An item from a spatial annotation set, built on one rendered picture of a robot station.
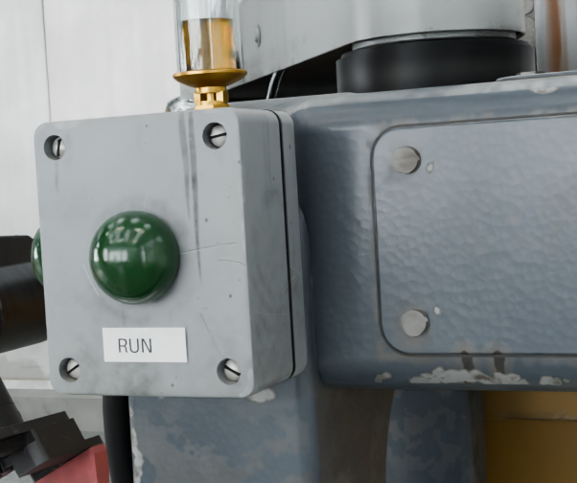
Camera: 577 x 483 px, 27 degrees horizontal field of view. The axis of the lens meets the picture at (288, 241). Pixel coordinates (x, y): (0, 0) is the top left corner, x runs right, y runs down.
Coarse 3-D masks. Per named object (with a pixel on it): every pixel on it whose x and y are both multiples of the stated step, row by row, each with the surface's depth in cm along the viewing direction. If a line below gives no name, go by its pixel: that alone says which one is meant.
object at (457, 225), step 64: (320, 128) 41; (384, 128) 40; (448, 128) 39; (512, 128) 38; (576, 128) 38; (320, 192) 41; (384, 192) 40; (448, 192) 39; (512, 192) 38; (576, 192) 38; (320, 256) 41; (384, 256) 40; (448, 256) 39; (512, 256) 39; (576, 256) 38; (320, 320) 42; (384, 320) 40; (448, 320) 40; (512, 320) 39; (576, 320) 38; (320, 384) 42; (384, 384) 41; (448, 384) 40; (512, 384) 40; (576, 384) 39; (192, 448) 43; (256, 448) 42; (320, 448) 42; (384, 448) 48; (448, 448) 61
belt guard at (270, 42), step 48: (288, 0) 62; (336, 0) 55; (384, 0) 52; (432, 0) 51; (480, 0) 51; (288, 48) 63; (336, 48) 55; (192, 96) 88; (240, 96) 98; (288, 96) 101
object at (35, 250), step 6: (36, 234) 41; (36, 240) 41; (36, 246) 41; (36, 252) 41; (36, 258) 41; (36, 264) 41; (36, 270) 41; (42, 270) 41; (36, 276) 41; (42, 276) 41; (42, 282) 41
